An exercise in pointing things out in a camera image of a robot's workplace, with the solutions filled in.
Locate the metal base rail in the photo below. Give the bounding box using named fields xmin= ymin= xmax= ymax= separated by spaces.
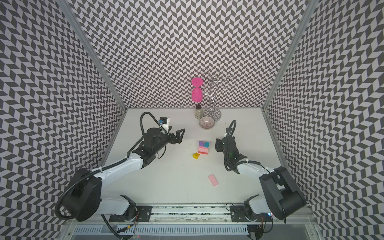
xmin=68 ymin=203 xmax=316 ymax=236

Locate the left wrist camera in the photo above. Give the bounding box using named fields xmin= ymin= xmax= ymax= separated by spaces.
xmin=159 ymin=117 xmax=172 ymax=134

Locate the striped ceramic bowl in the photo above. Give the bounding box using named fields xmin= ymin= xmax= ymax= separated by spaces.
xmin=199 ymin=116 xmax=215 ymax=130

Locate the chrome wire stand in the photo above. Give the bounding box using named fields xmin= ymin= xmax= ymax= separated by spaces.
xmin=202 ymin=67 xmax=235 ymax=123

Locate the corner metal post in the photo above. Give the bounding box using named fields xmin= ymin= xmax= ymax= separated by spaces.
xmin=56 ymin=0 xmax=127 ymax=111
xmin=262 ymin=0 xmax=319 ymax=112

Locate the glass spice jar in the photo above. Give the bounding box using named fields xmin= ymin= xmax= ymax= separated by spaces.
xmin=195 ymin=104 xmax=204 ymax=120

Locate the right corner metal post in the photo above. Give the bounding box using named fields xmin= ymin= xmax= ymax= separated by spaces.
xmin=262 ymin=0 xmax=319 ymax=112

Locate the pink lamp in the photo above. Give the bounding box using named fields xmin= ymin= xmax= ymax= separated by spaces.
xmin=191 ymin=78 xmax=204 ymax=103

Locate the pink rectangular wood block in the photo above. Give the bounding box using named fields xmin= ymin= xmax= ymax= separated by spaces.
xmin=198 ymin=147 xmax=209 ymax=153

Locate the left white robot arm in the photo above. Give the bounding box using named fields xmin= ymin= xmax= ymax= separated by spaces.
xmin=55 ymin=128 xmax=186 ymax=222

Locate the left corner metal post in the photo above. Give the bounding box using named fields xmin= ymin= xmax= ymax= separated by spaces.
xmin=56 ymin=0 xmax=127 ymax=111

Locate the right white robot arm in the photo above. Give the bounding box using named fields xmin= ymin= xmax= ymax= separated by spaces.
xmin=215 ymin=137 xmax=307 ymax=222

